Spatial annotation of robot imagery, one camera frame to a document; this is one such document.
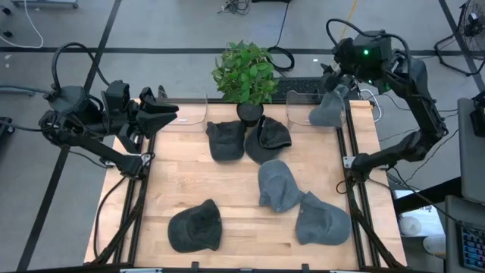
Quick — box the black keyboard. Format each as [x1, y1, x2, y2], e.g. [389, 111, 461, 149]
[271, 77, 331, 103]

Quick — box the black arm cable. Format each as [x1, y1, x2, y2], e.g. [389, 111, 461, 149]
[325, 17, 412, 65]
[51, 41, 111, 92]

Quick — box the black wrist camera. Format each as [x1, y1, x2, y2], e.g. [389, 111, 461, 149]
[102, 79, 131, 115]
[332, 36, 355, 64]

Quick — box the black table frame rail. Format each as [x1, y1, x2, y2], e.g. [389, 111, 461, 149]
[336, 98, 406, 270]
[92, 132, 157, 266]

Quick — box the grey-blue floor bar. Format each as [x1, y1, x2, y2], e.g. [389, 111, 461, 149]
[0, 85, 37, 97]

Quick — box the dark grey cap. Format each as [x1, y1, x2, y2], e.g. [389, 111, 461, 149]
[167, 199, 224, 254]
[205, 120, 247, 162]
[244, 115, 293, 165]

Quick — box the yellow hanging cable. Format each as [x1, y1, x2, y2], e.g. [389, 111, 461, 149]
[339, 0, 360, 39]

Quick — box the white floor cable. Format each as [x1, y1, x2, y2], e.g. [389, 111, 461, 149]
[0, 0, 45, 49]

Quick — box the colourful keyboard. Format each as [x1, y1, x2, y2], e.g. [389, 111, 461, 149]
[459, 222, 485, 272]

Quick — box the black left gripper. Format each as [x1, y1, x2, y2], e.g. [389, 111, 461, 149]
[111, 86, 180, 140]

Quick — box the white table cable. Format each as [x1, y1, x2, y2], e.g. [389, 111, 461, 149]
[358, 89, 383, 124]

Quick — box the green leafy plant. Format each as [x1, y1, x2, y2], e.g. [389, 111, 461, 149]
[211, 40, 280, 106]

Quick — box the black floor fan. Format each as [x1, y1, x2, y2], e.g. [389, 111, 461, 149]
[433, 0, 485, 77]

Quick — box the light grey cap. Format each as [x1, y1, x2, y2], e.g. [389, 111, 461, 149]
[308, 85, 348, 128]
[294, 191, 352, 246]
[257, 158, 306, 213]

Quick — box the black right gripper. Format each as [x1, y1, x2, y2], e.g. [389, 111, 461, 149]
[320, 32, 394, 95]

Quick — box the tangled black cable bundle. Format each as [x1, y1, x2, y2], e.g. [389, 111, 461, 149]
[217, 0, 252, 16]

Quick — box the black base with silver boxes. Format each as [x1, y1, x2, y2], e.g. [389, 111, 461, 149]
[0, 116, 16, 137]

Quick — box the black hanging cable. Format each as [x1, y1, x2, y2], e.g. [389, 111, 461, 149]
[266, 0, 296, 74]

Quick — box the black plant pot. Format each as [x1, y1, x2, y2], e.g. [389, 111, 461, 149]
[236, 102, 265, 128]

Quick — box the white paper roll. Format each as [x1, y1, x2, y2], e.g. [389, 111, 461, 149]
[422, 234, 447, 256]
[397, 215, 422, 237]

